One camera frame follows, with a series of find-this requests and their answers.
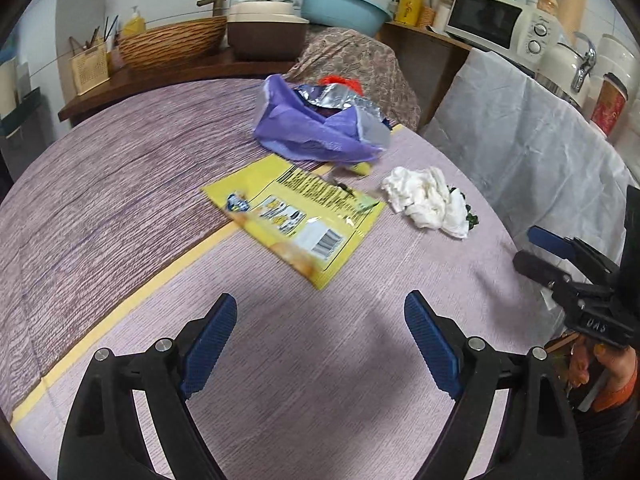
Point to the yellow soap dispenser bottle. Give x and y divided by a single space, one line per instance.
134 26

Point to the brass faucet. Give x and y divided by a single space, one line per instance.
218 6

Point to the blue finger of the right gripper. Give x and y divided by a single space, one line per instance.
561 247

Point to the purple foil snack bag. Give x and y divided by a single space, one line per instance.
321 123

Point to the torn yellow wrapper piece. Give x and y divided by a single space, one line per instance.
361 169

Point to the woven brown sink bowl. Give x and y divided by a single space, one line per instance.
173 44

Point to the purple striped tablecloth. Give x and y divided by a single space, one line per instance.
108 241

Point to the brown white pot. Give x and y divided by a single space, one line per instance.
266 31

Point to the white microwave oven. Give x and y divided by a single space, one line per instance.
521 34

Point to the person's hand orange sleeve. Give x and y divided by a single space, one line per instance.
619 365

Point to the dark wooden counter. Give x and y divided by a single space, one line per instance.
128 82

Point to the red paper cup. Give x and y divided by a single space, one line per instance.
610 104

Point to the green vegetable scraps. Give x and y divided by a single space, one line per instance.
461 218

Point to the stacked white paper bowls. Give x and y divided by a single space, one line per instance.
614 57

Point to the red plastic item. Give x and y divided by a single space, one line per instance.
352 84

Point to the yellow snack bag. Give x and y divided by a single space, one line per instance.
309 223

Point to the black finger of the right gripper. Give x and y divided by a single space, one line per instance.
539 270

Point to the floral brown cloth cover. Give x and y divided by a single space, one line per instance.
336 51

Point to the beige chopstick holder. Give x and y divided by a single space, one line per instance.
89 69

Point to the white tissue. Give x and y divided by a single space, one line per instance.
421 195

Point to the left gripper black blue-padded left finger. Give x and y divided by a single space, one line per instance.
103 437

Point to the light blue plastic basin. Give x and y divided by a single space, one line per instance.
364 16

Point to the white cloth cover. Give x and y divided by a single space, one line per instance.
532 156

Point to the white electric kettle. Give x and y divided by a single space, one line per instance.
566 73

